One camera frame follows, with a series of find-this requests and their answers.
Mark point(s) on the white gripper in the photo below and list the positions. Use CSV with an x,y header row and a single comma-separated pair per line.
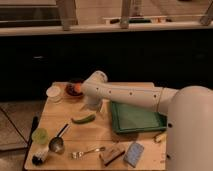
x,y
91,103

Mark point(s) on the green pepper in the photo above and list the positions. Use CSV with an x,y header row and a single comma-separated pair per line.
x,y
84,120

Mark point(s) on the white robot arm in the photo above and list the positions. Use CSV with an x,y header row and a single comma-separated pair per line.
x,y
189,112

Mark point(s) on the orange fruit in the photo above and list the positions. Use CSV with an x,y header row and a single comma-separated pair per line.
x,y
77,87

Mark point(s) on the dark bowl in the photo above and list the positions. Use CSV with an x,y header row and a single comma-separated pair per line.
x,y
70,87

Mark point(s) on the green plastic tray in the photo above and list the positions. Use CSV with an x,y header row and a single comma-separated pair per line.
x,y
131,119

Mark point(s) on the white cup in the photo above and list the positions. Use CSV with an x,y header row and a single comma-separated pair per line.
x,y
54,93

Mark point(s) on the wooden block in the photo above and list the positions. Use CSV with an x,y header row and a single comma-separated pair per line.
x,y
112,153

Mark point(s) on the silver fork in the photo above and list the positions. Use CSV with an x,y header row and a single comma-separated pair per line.
x,y
79,154

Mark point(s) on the metal measuring cup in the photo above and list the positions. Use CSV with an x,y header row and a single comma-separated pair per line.
x,y
56,144

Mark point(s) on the blue sponge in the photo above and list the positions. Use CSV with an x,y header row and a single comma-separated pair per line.
x,y
133,154

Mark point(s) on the green cup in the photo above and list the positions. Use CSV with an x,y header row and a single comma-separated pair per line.
x,y
40,136

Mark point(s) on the yellow corn piece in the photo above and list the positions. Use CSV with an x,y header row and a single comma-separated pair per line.
x,y
160,137

